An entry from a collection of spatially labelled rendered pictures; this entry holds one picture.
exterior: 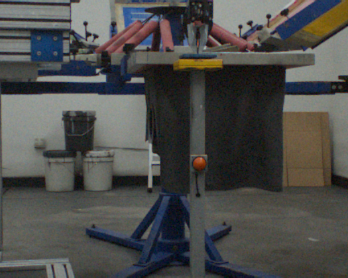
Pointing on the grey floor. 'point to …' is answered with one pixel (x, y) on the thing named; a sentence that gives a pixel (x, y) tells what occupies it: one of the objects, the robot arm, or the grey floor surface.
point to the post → (197, 206)
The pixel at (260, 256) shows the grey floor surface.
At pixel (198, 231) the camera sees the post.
